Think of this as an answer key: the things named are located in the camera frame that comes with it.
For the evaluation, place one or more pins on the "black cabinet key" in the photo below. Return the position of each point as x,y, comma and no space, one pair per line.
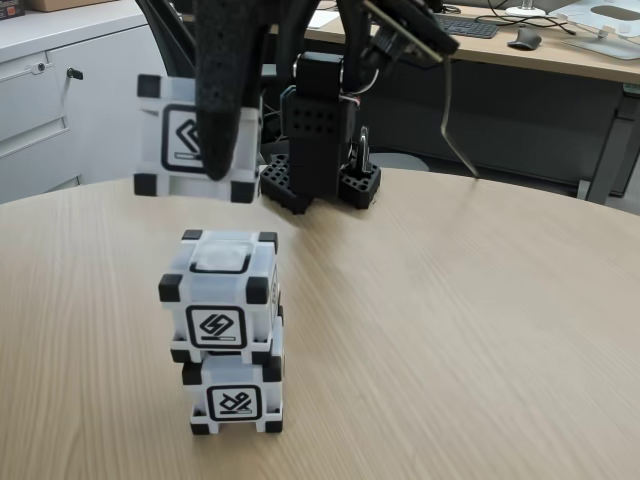
75,73

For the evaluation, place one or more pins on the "dark office chair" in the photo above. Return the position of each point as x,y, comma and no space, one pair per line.
172,45

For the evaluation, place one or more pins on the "white cube zigzag symbol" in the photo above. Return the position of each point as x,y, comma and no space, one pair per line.
215,290

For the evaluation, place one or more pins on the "dark computer mouse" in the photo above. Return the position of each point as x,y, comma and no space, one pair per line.
525,39

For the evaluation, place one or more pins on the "black desk device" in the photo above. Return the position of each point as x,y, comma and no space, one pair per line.
437,5

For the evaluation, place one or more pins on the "black keyboard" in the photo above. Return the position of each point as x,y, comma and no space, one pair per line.
470,26

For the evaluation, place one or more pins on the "white filing cabinet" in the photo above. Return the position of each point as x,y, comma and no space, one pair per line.
50,125

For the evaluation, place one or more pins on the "dark printed box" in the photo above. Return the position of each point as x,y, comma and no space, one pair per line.
11,9

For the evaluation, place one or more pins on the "light wood office desk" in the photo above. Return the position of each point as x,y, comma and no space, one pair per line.
550,60

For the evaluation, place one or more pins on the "white cube crossed-loop symbol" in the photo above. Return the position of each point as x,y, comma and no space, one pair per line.
232,400

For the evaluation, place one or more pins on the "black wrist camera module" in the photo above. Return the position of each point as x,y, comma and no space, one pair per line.
415,35

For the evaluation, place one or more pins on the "white cube double-diamond symbol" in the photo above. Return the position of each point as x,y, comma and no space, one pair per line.
160,135

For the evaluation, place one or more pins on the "silver laptop stand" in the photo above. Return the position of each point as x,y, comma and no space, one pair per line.
600,35

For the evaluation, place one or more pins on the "white round stand base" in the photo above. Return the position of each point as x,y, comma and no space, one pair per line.
525,10

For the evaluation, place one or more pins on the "white paper sheet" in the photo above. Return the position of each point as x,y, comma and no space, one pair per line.
322,19

